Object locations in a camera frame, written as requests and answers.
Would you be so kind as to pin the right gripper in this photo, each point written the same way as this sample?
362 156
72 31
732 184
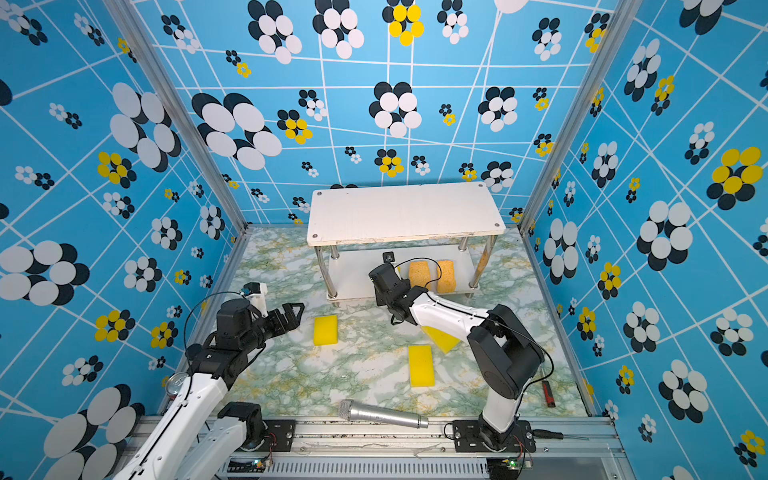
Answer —
379 298

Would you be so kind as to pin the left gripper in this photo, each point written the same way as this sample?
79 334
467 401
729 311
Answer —
291 321

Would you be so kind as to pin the orange sponge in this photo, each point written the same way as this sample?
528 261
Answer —
446 283
419 273

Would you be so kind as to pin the yellow sponge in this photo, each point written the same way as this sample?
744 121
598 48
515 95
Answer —
325 330
421 366

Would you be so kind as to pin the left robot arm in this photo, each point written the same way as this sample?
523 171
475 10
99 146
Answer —
172 450

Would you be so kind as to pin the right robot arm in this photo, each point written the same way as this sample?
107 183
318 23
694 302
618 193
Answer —
506 354

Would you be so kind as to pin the white two-tier shelf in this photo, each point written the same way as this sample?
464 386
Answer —
351 229

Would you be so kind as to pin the yellow sponge front diagonal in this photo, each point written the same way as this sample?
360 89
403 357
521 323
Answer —
442 340

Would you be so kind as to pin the silver microphone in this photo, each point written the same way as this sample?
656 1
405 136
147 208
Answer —
353 410

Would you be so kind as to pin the red soda can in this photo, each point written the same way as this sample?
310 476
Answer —
174 384

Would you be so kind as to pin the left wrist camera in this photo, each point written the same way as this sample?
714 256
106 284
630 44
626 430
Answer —
255 294

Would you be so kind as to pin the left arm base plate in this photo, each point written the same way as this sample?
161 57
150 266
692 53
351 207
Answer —
270 437

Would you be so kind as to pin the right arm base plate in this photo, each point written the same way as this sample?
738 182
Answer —
475 436

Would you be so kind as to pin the red handled ratchet tool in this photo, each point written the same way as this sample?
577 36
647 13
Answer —
548 394

